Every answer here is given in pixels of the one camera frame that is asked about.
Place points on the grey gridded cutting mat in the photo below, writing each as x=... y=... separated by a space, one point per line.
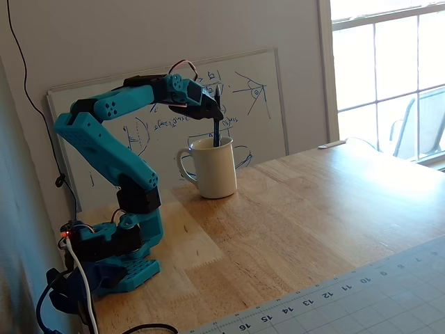
x=365 y=306

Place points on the whiteboard with blue drawings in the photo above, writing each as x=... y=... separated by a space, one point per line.
x=257 y=128

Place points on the dark blue pen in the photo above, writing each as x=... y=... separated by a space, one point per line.
x=216 y=132

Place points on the white ceramic mug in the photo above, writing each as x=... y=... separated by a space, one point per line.
x=215 y=170

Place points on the patio chair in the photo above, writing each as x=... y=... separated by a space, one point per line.
x=427 y=128

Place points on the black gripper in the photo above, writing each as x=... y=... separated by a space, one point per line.
x=207 y=106

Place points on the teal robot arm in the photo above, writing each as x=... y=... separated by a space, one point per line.
x=90 y=139

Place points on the small white flat strip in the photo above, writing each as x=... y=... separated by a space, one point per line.
x=330 y=144

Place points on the white framed window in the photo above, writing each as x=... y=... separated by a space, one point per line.
x=393 y=69

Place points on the blue table clamp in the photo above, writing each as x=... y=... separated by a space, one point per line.
x=101 y=278

